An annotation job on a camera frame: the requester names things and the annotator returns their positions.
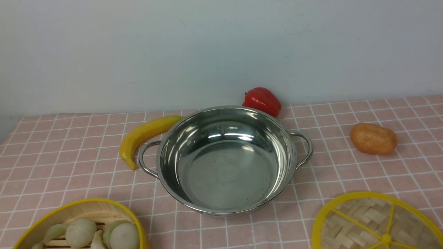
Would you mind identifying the yellow bamboo steamer basket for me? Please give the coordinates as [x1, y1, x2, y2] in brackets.
[13, 198, 152, 249]

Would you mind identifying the orange potato toy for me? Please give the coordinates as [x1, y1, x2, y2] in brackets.
[350, 123, 398, 155]

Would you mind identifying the red bell pepper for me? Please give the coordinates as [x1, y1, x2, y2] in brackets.
[242, 87, 282, 118]

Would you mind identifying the yellow woven steamer lid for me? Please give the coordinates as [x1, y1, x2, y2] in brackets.
[311, 191, 443, 249]

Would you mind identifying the white round bun right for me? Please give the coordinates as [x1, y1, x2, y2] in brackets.
[109, 223, 140, 249]

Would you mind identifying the green white dumpling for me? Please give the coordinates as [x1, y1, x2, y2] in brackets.
[42, 224, 68, 244]

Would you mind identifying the white round bun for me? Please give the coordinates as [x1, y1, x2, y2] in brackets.
[109, 223, 140, 249]
[65, 218, 97, 248]

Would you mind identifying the pink checkered tablecloth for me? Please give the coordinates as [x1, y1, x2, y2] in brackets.
[0, 94, 443, 249]

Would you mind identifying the stainless steel pot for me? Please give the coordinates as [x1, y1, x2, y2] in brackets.
[138, 106, 314, 216]

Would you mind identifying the yellow plastic banana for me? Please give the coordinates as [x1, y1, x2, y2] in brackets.
[119, 116, 184, 170]

